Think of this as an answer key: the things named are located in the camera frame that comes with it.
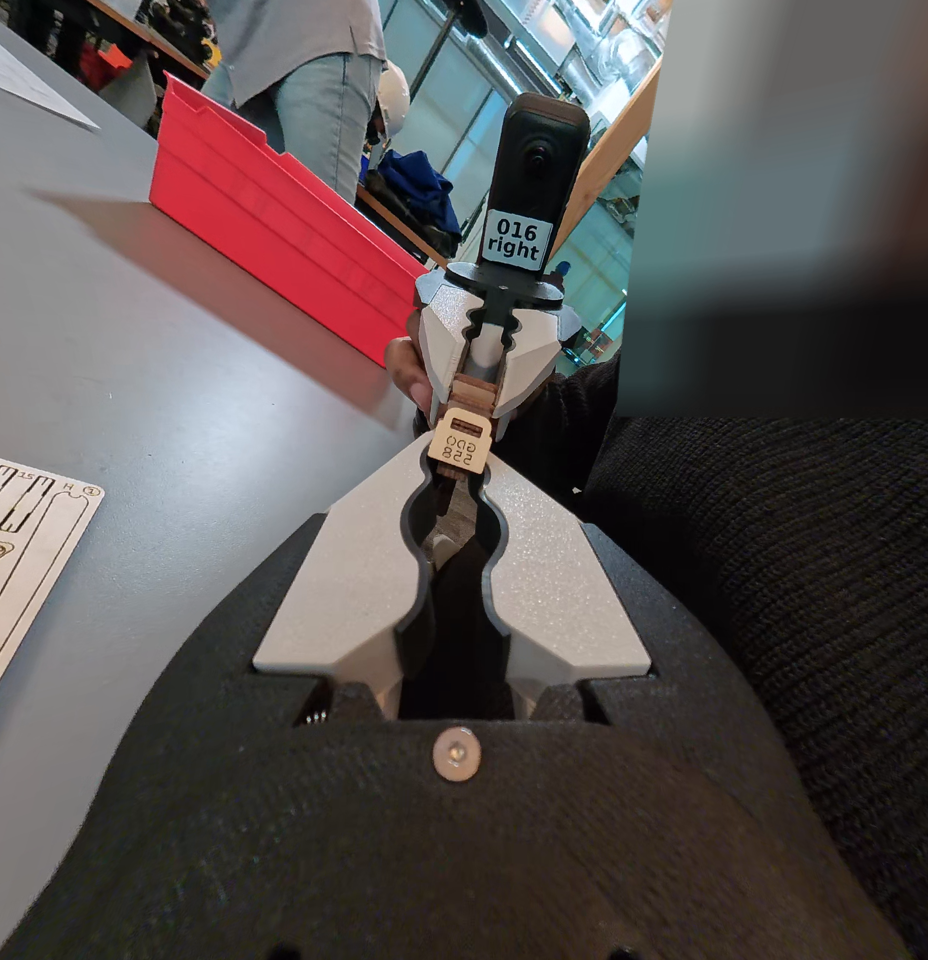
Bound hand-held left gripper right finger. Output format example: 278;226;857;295
475;457;654;717

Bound wooden beam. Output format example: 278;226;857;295
550;58;664;243

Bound person's right forearm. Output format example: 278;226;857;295
497;352;624;502

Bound white paper sheet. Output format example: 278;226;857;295
0;30;102;135

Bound white hard hat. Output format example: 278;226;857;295
374;60;411;142

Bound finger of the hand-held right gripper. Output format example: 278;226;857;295
420;287;491;425
492;303;562;438

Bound blue cloth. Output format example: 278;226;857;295
375;148;462;235

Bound person's right hand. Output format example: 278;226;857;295
384;307;435;415

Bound person's black sweater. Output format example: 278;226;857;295
582;416;928;960

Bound red plastic bin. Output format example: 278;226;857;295
149;71;429;368

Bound wooden model assembly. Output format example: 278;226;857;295
426;373;502;575

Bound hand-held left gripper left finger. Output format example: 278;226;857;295
252;441;436;717

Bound silver ventilation pipes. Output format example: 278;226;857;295
464;0;672;106

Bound laser-cut wooden parts sheet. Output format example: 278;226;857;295
0;453;105;708

